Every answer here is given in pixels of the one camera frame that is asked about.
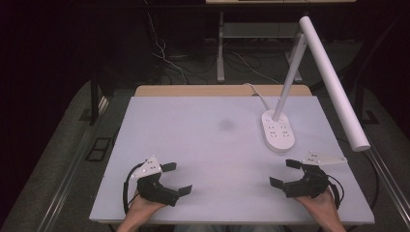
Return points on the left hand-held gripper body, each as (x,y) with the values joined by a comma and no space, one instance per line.
(154,188)

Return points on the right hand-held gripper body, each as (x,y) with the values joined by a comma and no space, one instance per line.
(309,182)

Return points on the white desk lamp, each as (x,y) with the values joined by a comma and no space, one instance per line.
(332,83)

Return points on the grey metal desk frame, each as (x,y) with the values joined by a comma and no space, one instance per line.
(254,30)

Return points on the person's right hand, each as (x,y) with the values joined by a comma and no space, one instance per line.
(317,204)

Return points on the black metal stand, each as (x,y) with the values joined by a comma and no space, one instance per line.
(362,103)
(94,100)

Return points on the person's left hand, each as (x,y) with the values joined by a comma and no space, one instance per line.
(144,207)

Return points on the metal floor rail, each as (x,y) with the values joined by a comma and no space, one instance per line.
(388,180)
(69,180)

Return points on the black floor frame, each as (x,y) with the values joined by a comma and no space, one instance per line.
(98,149)

